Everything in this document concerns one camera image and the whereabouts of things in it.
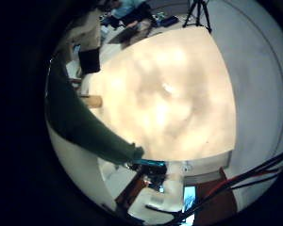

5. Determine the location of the grey laptop on lap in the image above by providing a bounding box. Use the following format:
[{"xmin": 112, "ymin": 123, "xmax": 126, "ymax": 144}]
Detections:
[{"xmin": 108, "ymin": 25, "xmax": 140, "ymax": 45}]

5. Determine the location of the gold cylindrical vase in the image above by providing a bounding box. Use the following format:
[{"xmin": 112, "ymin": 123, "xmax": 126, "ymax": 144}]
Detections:
[{"xmin": 79, "ymin": 95, "xmax": 104, "ymax": 109}]

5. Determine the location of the black mesh office chair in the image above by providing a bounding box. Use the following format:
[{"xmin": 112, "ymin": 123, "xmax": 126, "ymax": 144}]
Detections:
[{"xmin": 77, "ymin": 47, "xmax": 102, "ymax": 75}]

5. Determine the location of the black camera tripod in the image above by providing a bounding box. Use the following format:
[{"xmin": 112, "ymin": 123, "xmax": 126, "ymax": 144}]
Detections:
[{"xmin": 182, "ymin": 0, "xmax": 213, "ymax": 35}]

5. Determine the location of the green sleeved arm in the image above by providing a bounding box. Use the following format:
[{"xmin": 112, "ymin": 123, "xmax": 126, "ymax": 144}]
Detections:
[{"xmin": 44, "ymin": 52, "xmax": 146, "ymax": 167}]

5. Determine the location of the wooden office desk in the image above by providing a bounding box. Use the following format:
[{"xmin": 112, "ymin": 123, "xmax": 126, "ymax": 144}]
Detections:
[{"xmin": 65, "ymin": 8, "xmax": 102, "ymax": 52}]

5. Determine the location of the seated person in teal shirt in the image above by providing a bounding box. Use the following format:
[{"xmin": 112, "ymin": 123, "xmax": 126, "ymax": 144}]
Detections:
[{"xmin": 100, "ymin": 0, "xmax": 156, "ymax": 30}]

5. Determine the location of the brown door with frosted window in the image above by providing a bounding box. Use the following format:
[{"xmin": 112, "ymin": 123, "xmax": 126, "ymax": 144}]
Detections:
[{"xmin": 180, "ymin": 169, "xmax": 239, "ymax": 218}]

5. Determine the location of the red cable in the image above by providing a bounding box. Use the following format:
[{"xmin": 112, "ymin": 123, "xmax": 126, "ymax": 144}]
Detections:
[{"xmin": 207, "ymin": 169, "xmax": 281, "ymax": 196}]

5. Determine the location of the black cable bundle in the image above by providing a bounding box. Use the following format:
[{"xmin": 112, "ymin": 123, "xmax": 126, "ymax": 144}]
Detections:
[{"xmin": 145, "ymin": 146, "xmax": 283, "ymax": 224}]

